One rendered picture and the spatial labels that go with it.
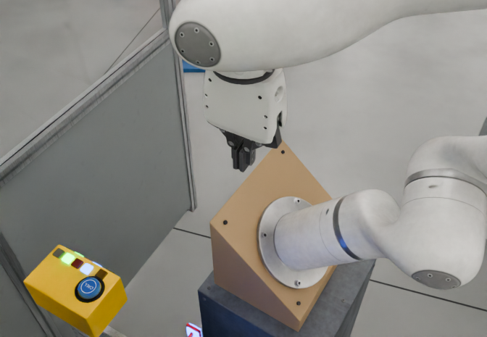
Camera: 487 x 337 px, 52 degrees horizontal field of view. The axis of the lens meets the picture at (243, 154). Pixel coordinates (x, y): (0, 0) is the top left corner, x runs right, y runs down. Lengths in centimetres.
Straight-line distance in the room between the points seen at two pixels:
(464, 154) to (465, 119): 241
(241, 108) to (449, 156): 33
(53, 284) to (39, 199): 53
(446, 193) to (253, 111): 32
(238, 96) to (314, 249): 43
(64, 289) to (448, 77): 285
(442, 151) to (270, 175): 41
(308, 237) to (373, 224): 17
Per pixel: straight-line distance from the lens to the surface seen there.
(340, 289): 117
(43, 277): 107
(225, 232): 98
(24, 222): 154
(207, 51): 46
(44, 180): 152
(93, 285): 101
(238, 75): 56
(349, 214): 87
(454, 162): 78
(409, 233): 75
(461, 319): 232
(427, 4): 47
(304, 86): 315
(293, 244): 98
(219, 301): 113
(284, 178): 109
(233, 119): 62
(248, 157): 68
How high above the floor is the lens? 193
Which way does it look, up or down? 46 degrees down
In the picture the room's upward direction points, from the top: straight up
